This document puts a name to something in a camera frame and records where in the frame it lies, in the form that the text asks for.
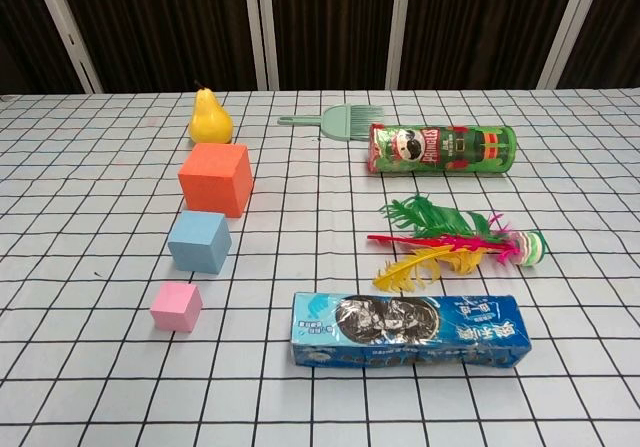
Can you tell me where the blue Oreo cookie box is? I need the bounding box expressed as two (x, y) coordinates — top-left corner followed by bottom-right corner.
(289, 291), (532, 369)

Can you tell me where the green plastic comb brush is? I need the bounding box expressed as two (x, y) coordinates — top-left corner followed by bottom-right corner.
(277, 105), (387, 144)

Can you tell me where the large orange foam cube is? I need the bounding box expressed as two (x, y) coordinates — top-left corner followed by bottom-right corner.
(178, 142), (254, 218)

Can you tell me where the colourful feather shuttlecock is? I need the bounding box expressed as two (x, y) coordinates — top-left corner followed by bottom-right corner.
(367, 192), (547, 293)

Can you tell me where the black folding partition screen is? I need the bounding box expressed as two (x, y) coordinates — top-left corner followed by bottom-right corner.
(0, 0), (640, 94)

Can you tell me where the medium blue foam cube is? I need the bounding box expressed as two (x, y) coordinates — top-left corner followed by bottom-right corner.
(167, 210), (233, 274)

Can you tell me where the yellow plastic pear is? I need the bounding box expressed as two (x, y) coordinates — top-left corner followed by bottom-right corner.
(188, 80), (235, 145)

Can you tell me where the green Pringles can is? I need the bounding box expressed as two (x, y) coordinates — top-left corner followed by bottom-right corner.
(367, 122), (517, 176)

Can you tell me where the small pink foam cube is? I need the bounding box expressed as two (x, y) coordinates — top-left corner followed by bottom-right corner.
(150, 281), (204, 333)

